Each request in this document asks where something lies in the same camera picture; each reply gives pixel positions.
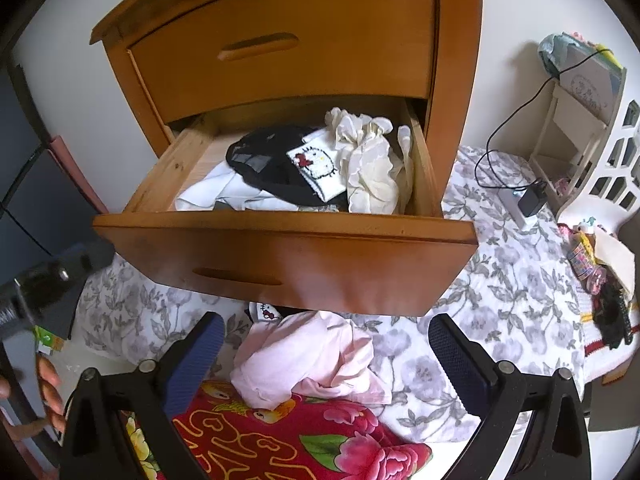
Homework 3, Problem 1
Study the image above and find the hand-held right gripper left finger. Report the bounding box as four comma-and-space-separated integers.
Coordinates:
60, 311, 227, 480

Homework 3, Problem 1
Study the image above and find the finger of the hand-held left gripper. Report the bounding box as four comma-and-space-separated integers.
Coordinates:
54, 238, 117, 283

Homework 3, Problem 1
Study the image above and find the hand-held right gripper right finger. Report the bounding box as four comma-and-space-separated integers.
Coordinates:
428, 312, 593, 480

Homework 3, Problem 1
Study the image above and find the white cat-face sock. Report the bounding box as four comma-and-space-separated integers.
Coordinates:
245, 301, 283, 323
286, 142, 348, 203

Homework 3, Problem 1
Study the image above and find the pale pink garment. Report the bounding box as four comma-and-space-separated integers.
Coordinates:
232, 310, 393, 410

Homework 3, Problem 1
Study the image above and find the wooden drawer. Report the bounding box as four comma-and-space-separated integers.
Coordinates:
126, 0, 437, 126
92, 97, 479, 317

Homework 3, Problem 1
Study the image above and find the white garment with red trim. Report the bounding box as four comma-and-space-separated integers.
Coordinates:
175, 167, 301, 211

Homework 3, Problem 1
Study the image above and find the black mesh garment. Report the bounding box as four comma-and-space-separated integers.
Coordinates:
226, 126, 346, 208

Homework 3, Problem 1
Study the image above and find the person's left hand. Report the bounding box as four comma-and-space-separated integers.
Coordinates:
12, 354, 68, 445

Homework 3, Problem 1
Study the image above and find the green and white packet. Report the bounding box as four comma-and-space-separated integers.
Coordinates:
34, 325, 63, 356

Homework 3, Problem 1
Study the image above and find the grey floral bedsheet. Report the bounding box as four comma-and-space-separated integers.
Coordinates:
80, 145, 591, 443

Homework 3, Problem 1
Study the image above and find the pink board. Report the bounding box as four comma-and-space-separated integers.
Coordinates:
47, 135, 111, 216

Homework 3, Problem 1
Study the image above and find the dark blue cabinet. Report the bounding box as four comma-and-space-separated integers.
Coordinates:
0, 65, 108, 281

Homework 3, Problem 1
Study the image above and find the red floral blanket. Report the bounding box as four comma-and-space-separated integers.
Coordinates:
120, 380, 433, 480

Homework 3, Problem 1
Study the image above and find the white power strip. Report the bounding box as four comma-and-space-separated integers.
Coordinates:
500, 187, 536, 231

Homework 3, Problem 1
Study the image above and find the pile of colourful trinkets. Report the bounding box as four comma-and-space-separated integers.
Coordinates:
560, 220, 608, 296

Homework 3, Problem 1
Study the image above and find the black lace cloth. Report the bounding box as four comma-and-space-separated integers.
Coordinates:
595, 280, 638, 348

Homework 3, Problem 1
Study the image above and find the black charger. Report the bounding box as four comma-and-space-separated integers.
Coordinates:
517, 182, 548, 217

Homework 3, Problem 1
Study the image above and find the cream paper sheet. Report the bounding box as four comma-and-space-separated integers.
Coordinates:
592, 232, 636, 293

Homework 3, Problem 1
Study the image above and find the cream ruffled cloth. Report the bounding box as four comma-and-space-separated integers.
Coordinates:
325, 107, 413, 213

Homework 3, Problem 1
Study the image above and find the white plastic lattice basket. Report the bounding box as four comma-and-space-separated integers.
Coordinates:
557, 67, 640, 233

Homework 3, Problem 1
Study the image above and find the wooden nightstand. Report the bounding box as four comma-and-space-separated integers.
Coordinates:
90, 0, 483, 316

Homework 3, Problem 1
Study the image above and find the closed wooden drawer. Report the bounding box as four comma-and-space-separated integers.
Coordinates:
126, 0, 437, 126

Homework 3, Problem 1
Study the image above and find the white printed box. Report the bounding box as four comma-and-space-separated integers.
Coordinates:
560, 42, 626, 118

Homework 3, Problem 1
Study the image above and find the blue-grey plastic bag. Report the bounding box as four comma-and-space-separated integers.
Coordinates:
539, 34, 576, 78

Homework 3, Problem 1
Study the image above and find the black cable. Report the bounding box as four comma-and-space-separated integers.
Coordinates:
475, 47, 613, 196

